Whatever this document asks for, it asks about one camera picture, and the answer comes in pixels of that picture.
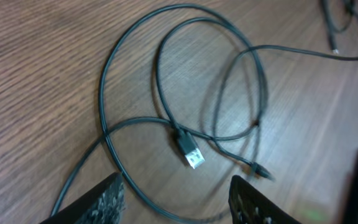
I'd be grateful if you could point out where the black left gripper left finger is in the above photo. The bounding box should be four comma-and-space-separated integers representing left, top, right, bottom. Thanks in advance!
42, 172, 125, 224

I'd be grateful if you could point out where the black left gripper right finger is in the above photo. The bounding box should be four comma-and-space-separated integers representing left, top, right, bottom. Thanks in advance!
228, 175, 300, 224

